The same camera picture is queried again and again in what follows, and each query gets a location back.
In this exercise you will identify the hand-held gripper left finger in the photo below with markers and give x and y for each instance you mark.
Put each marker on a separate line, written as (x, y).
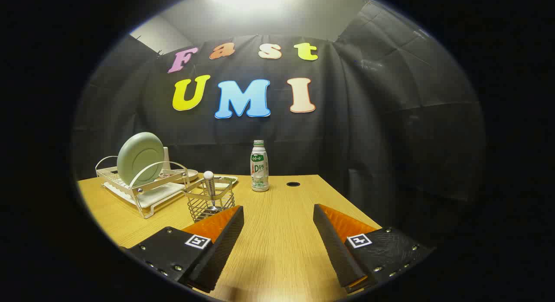
(217, 254)

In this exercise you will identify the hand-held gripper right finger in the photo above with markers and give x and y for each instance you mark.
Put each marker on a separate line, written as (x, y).
(338, 254)

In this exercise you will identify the light green plate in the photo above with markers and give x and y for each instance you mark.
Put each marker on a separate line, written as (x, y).
(138, 157)

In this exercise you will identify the beige round plate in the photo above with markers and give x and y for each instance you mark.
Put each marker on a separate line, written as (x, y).
(191, 175)

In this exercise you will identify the white divided tray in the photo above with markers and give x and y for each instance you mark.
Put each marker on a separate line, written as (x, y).
(230, 179)

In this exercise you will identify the white drip tray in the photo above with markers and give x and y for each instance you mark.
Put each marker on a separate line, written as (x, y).
(160, 197)

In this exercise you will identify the white drink bottle green label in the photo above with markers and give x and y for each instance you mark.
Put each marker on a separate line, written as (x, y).
(259, 167)

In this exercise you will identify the black backdrop cloth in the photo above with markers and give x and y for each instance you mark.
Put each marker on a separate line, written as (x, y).
(347, 120)

